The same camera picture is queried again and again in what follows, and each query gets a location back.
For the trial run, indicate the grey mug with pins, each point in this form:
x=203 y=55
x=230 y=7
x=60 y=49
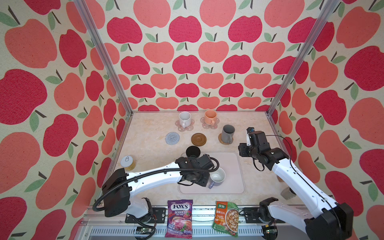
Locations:
x=228 y=133

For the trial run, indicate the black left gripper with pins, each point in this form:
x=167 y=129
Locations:
x=204 y=182

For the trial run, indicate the black mug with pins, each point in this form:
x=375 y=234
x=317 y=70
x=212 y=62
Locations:
x=193 y=151

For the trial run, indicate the lavender mug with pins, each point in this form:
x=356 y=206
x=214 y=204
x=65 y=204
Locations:
x=217 y=178

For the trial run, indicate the orange pink mug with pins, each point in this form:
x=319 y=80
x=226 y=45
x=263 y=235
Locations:
x=210 y=117

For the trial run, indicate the yellow jar white lid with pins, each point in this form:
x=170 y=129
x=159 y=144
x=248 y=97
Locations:
x=128 y=163

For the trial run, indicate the aluminium frame post right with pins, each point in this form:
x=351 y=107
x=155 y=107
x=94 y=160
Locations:
x=319 y=24

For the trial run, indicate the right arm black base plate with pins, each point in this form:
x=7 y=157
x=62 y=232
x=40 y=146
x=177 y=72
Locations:
x=252 y=214

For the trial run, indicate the pink flower silicone coaster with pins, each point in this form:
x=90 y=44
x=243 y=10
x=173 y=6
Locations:
x=206 y=126

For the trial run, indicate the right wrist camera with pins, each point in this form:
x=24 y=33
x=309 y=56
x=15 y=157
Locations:
x=255 y=138

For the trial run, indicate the aluminium front frame rail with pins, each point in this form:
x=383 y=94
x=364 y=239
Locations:
x=122 y=227

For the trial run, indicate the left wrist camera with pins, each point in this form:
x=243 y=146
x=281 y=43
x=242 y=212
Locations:
x=205 y=162

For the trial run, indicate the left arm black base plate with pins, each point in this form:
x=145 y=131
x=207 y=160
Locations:
x=156 y=215

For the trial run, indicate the light grey tray mat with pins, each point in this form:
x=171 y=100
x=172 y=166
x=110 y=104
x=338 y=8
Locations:
x=233 y=183

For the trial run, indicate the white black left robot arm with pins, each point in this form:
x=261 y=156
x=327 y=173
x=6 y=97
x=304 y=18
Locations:
x=120 y=189

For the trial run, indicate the aluminium frame post left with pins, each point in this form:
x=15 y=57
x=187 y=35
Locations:
x=86 y=16

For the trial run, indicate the green orange soup packet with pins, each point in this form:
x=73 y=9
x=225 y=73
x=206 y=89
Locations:
x=226 y=218

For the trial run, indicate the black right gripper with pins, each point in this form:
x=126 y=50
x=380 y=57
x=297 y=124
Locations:
x=242 y=147

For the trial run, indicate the purple Fox's berries candy bag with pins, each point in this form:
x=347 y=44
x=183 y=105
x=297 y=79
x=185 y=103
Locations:
x=179 y=223

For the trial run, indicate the round woven rattan coaster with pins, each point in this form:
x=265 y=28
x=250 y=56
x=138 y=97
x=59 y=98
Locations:
x=222 y=142

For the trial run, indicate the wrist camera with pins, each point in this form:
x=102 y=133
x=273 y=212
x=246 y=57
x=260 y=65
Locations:
x=255 y=138
x=205 y=162

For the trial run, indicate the grey spice jar black lid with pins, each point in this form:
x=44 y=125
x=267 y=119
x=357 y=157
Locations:
x=288 y=193

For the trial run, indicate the white mug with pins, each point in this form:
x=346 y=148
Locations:
x=185 y=119

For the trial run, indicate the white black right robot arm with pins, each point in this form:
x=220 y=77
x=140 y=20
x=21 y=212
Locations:
x=324 y=218

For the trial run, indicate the aluminium frame post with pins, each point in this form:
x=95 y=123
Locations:
x=86 y=16
x=319 y=24

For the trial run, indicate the round brown wooden coaster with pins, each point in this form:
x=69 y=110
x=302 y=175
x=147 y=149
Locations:
x=198 y=139

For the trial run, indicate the round grey coaster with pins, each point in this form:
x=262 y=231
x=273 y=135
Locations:
x=172 y=138

